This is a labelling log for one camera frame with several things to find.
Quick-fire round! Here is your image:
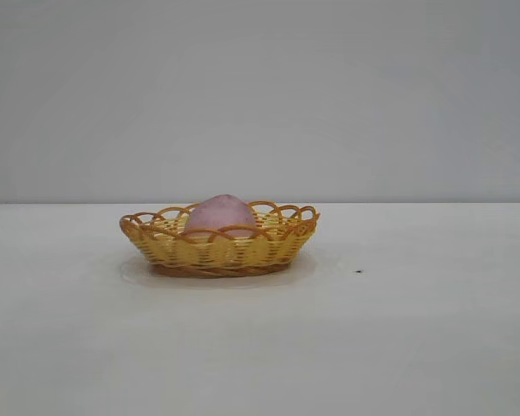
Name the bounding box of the pink peach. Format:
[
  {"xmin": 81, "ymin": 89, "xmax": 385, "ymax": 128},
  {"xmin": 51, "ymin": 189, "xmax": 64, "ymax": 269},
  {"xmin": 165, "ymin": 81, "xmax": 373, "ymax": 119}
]
[{"xmin": 185, "ymin": 194, "xmax": 258, "ymax": 240}]

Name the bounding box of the yellow woven wicker basket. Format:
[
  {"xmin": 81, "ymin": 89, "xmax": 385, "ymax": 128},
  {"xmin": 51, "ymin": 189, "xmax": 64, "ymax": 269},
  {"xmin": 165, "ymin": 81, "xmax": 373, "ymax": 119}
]
[{"xmin": 118, "ymin": 199, "xmax": 322, "ymax": 280}]

